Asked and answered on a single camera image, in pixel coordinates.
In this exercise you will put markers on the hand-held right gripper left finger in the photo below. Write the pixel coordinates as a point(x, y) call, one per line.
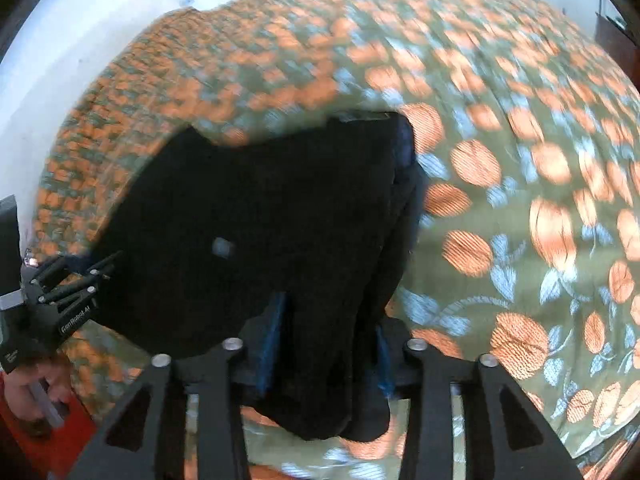
point(274, 340)

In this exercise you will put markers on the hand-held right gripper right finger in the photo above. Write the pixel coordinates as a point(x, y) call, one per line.
point(384, 360)

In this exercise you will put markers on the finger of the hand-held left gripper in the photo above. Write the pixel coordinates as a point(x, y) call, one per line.
point(55, 266)
point(70, 292)

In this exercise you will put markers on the black pants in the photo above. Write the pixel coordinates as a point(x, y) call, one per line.
point(260, 230)

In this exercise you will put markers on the person's left hand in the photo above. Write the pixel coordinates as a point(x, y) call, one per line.
point(37, 385)

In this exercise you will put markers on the person's red clothing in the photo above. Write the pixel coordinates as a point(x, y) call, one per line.
point(55, 442)

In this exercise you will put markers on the orange floral quilted blanket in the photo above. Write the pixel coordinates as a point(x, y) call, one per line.
point(500, 170)

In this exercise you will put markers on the dark wooden dresser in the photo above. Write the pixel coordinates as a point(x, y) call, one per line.
point(617, 22)

